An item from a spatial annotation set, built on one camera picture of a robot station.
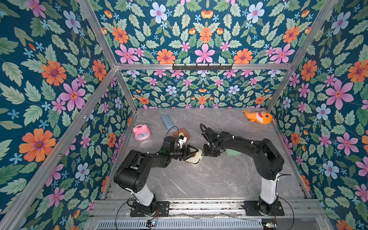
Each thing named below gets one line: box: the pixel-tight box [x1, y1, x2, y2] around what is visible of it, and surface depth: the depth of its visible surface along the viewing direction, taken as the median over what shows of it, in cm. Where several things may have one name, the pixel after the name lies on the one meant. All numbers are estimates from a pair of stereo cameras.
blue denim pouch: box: [161, 114, 175, 131], surface depth 112 cm
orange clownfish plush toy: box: [242, 110, 273, 125], surface depth 107 cm
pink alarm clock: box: [132, 124, 151, 142], surface depth 98 cm
